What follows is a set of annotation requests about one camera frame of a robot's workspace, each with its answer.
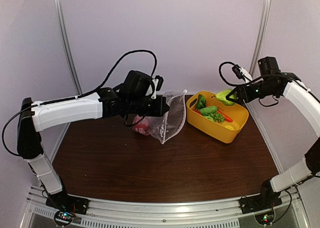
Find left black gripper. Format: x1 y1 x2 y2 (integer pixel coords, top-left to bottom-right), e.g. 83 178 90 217
127 95 170 116

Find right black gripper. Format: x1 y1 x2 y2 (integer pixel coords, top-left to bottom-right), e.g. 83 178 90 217
226 79 278 105

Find light green toy squash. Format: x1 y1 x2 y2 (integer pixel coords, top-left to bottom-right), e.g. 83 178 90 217
215 88 237 106

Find clear zip top bag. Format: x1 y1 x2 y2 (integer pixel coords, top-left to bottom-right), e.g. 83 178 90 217
133 89 188 144

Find orange toy carrot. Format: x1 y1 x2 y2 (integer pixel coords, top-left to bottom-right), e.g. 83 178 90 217
217 109 233 122

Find green toy grapes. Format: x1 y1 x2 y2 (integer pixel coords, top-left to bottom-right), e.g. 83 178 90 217
206 112 225 123

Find red toy pepper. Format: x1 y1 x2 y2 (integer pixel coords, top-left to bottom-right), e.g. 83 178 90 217
132 117 150 136

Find yellow plastic basket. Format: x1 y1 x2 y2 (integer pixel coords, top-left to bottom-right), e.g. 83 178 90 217
186 91 249 143

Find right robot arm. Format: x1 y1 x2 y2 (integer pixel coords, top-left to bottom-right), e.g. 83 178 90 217
225 57 320 209

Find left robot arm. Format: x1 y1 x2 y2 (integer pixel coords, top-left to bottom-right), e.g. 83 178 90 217
17 70 170 210

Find yellow toy lemon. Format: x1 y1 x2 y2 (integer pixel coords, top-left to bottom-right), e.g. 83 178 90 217
224 122 239 131

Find green toy leafy vegetable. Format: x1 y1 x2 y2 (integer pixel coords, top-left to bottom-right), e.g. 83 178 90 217
195 94 207 110

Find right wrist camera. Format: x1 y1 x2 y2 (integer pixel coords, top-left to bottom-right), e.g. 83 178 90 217
232 65 253 83

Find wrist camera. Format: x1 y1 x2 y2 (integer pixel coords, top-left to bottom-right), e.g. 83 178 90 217
232 65 253 83
148 75 164 99

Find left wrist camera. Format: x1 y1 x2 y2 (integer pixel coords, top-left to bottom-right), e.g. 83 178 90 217
148 75 164 99

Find right black cable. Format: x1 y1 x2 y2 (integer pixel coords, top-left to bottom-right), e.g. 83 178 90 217
218 61 241 87

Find black cable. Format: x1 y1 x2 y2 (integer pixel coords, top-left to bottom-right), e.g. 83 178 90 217
1 50 158 158
218 61 241 87

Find left black cable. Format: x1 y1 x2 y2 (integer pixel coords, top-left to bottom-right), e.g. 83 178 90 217
1 50 158 158

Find right metal frame post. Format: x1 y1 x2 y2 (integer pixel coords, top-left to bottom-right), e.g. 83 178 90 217
249 0 272 74

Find metal frame post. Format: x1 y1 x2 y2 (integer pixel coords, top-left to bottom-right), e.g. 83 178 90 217
51 0 85 97
249 0 272 74

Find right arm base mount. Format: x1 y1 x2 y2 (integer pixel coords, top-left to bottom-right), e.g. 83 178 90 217
238 194 283 214

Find front aluminium rail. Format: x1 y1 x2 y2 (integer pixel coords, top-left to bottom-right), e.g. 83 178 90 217
18 186 311 227

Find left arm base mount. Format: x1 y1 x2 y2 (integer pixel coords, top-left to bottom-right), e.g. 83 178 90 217
45 195 89 215

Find left metal frame post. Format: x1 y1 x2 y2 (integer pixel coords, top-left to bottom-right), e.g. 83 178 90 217
51 0 85 97

